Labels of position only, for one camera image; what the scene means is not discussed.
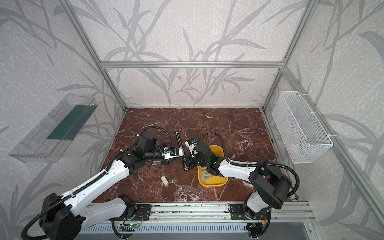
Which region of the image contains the aluminium frame corner post right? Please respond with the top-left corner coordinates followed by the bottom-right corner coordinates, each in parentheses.
top-left (262, 0), bottom-right (319, 112)

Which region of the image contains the white wire mesh basket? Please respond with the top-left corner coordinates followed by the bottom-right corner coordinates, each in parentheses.
top-left (272, 91), bottom-right (333, 164)

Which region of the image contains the aluminium frame back crossbar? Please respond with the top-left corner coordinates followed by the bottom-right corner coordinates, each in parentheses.
top-left (100, 61), bottom-right (283, 69)

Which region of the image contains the beige mini stapler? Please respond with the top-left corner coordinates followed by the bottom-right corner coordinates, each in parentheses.
top-left (161, 176), bottom-right (169, 187)

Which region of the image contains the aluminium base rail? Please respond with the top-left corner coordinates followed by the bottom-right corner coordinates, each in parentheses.
top-left (89, 201), bottom-right (316, 224)

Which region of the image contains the clear plastic wall bin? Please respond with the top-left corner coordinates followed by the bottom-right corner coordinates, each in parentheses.
top-left (9, 94), bottom-right (98, 163)

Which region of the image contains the circuit board right base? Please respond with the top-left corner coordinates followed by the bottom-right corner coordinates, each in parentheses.
top-left (244, 221), bottom-right (270, 239)

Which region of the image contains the yellow plastic tray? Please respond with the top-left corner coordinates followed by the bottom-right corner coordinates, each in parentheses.
top-left (198, 145), bottom-right (229, 188)

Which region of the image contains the green circuit board left base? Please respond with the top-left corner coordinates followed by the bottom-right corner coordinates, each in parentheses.
top-left (119, 222), bottom-right (142, 232)

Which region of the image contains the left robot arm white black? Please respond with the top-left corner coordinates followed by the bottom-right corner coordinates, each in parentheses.
top-left (21, 127), bottom-right (184, 240)

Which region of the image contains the black metal stapler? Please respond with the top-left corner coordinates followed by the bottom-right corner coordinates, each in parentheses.
top-left (175, 131), bottom-right (183, 149)

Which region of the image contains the aluminium frame corner post left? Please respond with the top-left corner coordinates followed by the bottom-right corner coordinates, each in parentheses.
top-left (59, 0), bottom-right (127, 111)

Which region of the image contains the aluminium frame corner post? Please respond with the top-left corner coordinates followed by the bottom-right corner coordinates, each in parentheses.
top-left (59, 0), bottom-right (127, 111)
top-left (262, 0), bottom-right (319, 112)

